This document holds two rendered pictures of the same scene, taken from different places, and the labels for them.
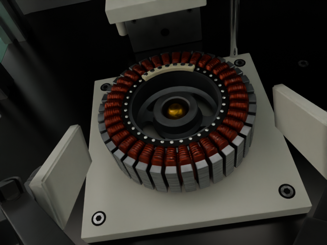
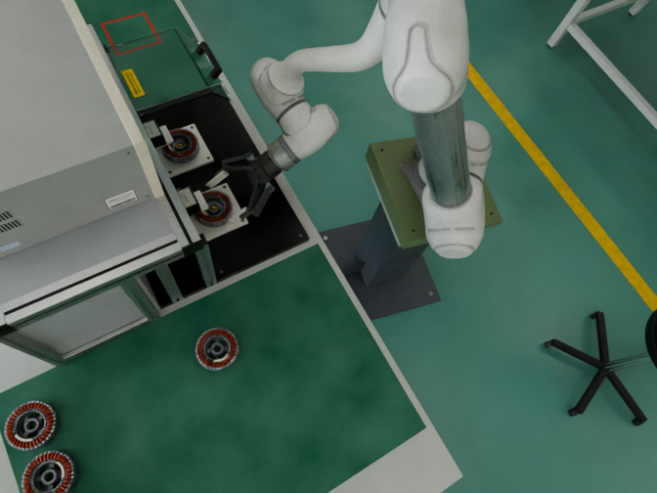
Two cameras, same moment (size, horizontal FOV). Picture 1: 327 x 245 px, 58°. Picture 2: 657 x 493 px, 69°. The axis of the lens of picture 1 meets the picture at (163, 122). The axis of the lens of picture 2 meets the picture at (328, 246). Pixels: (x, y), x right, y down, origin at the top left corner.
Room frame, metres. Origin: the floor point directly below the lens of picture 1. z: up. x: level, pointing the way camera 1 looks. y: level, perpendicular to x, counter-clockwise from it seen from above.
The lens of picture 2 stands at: (0.40, 0.61, 2.09)
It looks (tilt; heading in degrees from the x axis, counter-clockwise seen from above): 66 degrees down; 215
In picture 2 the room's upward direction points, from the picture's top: 20 degrees clockwise
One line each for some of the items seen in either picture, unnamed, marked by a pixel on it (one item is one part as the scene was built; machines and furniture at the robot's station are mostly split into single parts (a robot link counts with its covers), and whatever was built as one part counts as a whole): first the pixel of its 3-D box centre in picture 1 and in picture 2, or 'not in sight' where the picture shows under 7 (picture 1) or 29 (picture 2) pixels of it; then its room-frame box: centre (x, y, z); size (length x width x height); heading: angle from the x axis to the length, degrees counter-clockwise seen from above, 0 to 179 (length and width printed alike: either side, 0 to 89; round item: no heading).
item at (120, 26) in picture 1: (121, 24); not in sight; (0.28, 0.02, 0.80); 0.01 x 0.01 x 0.03; 83
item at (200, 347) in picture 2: not in sight; (217, 349); (0.35, 0.34, 0.77); 0.11 x 0.11 x 0.04
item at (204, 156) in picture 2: not in sight; (181, 150); (0.11, -0.25, 0.78); 0.15 x 0.15 x 0.01; 83
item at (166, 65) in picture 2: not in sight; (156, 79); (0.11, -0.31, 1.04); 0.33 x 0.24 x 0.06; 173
